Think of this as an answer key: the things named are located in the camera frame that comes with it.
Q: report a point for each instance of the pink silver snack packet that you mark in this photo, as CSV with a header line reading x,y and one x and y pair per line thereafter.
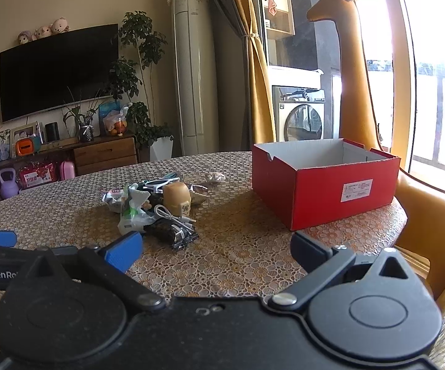
x,y
114,197

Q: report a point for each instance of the wooden wall cabinet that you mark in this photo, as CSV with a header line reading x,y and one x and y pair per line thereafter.
x,y
280,19

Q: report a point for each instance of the red hanging cloth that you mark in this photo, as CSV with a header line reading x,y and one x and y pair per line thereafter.
x,y
272,4

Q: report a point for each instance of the white planter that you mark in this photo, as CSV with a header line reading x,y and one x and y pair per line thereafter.
x,y
161,148

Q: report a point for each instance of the yellow chair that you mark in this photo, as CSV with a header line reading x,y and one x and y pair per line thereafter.
x,y
430,216

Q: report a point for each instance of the grey curtain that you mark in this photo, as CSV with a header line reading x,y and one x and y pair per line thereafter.
x,y
226,15

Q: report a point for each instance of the white green plastic packet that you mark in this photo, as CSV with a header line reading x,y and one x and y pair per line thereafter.
x,y
132,219

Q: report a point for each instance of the black speaker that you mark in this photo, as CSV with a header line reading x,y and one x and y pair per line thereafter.
x,y
52,131

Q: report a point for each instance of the brown giraffe figure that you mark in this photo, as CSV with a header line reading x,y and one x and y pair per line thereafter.
x,y
351,69

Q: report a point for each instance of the blue box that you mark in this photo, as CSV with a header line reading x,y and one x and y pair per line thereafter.
x,y
105,110

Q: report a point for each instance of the brown snack packet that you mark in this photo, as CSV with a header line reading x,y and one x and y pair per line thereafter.
x,y
198,196

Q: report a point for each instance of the beige bottle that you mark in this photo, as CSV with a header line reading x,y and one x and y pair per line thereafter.
x,y
176,198

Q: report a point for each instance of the patterned tablecloth desktop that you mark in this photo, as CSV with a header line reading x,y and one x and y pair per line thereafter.
x,y
238,239

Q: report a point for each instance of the standing air conditioner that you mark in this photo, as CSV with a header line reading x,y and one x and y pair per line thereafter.
x,y
193,77

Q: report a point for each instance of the tissue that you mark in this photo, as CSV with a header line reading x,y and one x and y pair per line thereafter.
x,y
214,178

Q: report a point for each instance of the pink case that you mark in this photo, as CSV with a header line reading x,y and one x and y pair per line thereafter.
x,y
67,170

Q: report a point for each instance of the purple kettlebell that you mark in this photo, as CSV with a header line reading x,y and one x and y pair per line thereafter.
x,y
8,187

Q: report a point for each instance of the washing machine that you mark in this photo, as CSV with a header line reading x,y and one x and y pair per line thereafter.
x,y
299,117

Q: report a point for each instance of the white sunglasses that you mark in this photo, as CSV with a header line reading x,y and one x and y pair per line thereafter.
x,y
157,184

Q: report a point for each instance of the black television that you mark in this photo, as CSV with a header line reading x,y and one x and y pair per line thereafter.
x,y
52,73

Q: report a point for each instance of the dark snack packet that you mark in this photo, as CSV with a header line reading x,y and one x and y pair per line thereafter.
x,y
168,233

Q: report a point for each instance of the red cardboard box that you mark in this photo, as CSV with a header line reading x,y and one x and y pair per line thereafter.
x,y
315,192

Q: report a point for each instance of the pink plush toy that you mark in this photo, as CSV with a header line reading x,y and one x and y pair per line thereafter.
x,y
59,26
42,32

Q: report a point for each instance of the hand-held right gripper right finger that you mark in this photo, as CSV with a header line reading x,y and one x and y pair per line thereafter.
x,y
305,248

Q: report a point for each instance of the plastic bag of fruit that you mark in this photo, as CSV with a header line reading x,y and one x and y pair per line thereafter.
x,y
116,123

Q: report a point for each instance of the purple plush toy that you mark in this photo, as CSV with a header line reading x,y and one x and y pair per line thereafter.
x,y
25,38

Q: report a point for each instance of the orange box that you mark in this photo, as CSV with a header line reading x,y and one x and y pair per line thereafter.
x,y
27,148

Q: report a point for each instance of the tall green houseplant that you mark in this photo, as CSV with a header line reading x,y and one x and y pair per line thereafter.
x,y
141,46

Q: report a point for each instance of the photo frame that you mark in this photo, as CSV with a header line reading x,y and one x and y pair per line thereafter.
x,y
24,131

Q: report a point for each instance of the grass plant in vase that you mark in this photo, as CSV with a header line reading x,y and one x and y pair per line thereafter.
x,y
85,131

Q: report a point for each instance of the red packet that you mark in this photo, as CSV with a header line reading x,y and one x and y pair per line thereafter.
x,y
37,175

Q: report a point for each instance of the wooden television cabinet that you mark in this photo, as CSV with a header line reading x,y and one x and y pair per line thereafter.
x,y
105,154

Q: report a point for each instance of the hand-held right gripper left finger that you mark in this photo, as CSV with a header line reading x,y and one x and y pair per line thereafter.
x,y
124,252

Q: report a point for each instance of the yellow curtain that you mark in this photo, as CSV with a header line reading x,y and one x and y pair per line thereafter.
x,y
257,84

